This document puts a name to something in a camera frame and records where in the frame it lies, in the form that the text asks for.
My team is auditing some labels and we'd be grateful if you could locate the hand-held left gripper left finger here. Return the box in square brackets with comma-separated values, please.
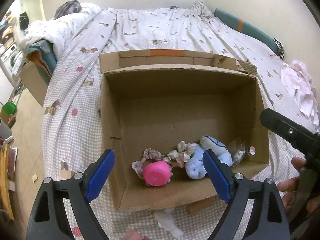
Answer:
[26, 149, 115, 240]

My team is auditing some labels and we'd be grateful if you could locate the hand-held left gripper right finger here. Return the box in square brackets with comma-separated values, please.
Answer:
[202, 149, 292, 240]

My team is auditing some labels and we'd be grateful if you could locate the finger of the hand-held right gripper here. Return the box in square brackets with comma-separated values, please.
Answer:
[260, 108, 315, 153]

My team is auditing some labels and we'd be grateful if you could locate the light blue fluffy scrunchie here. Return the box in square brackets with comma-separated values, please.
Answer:
[185, 146, 233, 180]

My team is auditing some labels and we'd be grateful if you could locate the clear plastic packaging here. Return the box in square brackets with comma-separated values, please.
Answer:
[228, 138, 248, 167]

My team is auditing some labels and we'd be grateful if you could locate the white blue striped sock ball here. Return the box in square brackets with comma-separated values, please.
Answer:
[201, 135, 228, 156]

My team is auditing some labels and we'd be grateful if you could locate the beige frilly scrunchie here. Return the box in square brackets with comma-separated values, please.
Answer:
[167, 141, 197, 168]

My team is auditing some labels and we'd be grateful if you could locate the pink plastic bowl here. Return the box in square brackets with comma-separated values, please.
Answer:
[142, 161, 172, 187]

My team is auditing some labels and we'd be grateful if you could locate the white sock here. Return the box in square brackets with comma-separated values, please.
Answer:
[153, 207, 184, 239]

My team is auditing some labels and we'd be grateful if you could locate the brown cardboard box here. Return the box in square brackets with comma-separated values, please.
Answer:
[99, 49, 271, 212]

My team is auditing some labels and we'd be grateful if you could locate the person's right hand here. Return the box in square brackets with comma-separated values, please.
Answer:
[277, 156, 308, 216]

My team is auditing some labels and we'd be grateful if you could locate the crumpled pink cloth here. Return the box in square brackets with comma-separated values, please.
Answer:
[280, 60, 320, 128]

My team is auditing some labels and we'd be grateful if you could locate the black and white cloth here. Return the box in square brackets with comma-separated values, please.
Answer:
[273, 38, 285, 60]

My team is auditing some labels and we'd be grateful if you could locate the grey cup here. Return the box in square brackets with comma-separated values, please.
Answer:
[0, 118, 13, 140]

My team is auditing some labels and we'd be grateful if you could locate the teal pillow with orange stripe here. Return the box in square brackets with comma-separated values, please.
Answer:
[214, 8, 279, 49]

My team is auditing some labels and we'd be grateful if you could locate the cardboard box beside bed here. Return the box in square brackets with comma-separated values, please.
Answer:
[19, 61, 54, 108]

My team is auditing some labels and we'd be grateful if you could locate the green bucket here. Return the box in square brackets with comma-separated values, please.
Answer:
[1, 101, 18, 116]

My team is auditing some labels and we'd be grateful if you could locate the teal mattress cover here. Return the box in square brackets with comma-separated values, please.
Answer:
[26, 39, 59, 78]

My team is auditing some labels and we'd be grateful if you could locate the white washing machine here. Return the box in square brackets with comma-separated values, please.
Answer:
[0, 43, 23, 78]

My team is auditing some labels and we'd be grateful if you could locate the checked printed bedsheet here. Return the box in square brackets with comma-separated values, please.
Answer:
[42, 1, 320, 240]

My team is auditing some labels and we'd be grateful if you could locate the white duvet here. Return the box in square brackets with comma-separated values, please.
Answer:
[19, 2, 103, 76]

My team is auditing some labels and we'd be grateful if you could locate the striped grey pillow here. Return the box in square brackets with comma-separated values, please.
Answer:
[53, 0, 83, 20]

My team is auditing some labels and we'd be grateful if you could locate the black hanging garment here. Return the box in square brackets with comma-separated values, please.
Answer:
[18, 11, 30, 31]

